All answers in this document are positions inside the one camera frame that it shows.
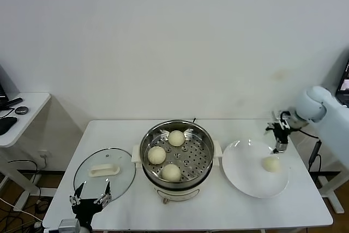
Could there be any black floor cable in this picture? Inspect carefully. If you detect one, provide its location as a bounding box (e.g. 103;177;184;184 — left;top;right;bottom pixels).
7;159;41;190

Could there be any glass lid white handle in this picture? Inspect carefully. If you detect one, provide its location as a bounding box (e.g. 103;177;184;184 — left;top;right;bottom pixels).
73;147;137;206

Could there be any white side desk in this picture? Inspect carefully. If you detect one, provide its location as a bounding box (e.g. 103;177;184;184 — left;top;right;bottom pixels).
313;162;345;214
0;92;52;212

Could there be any stainless steel steamer basket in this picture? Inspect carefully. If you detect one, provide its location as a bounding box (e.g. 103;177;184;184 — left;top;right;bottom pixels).
140;120;215;183

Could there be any white steamed baozi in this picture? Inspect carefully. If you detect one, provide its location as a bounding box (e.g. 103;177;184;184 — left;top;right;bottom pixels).
262;156;281;174
161;164;182;183
168;130;185;147
147;146;167;165

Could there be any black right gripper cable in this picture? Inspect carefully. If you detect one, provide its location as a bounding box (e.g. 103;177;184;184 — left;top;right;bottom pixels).
291;128;319;139

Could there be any white floor cable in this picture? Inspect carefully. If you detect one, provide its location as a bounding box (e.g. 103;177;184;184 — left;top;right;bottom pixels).
0;199;44;222

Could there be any black computer mouse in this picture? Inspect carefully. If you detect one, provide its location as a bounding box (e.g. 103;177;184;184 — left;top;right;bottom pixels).
0;116;19;136

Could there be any white wall outlet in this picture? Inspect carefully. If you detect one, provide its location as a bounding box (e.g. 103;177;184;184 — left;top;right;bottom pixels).
38;150;52;170

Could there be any black monitor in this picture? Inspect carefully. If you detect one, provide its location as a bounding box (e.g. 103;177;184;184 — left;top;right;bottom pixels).
0;81;9;110

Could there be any black bar device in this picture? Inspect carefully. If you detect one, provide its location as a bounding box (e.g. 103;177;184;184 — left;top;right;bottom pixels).
5;98;25;108

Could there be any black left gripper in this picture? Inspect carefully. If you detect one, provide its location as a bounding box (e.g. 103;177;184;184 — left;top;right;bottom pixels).
69;181;113;227

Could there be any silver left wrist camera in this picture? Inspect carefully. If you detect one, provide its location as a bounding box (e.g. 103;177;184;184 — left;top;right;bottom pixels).
58;218;82;233

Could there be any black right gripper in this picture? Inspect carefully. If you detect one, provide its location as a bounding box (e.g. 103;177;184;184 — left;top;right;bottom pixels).
263;124;290;154

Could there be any white round plate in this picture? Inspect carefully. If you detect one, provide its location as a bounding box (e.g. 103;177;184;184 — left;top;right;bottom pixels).
222;139;290;199

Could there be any grey usb adapter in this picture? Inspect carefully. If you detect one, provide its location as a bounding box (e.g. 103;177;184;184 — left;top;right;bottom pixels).
309;140;322;167

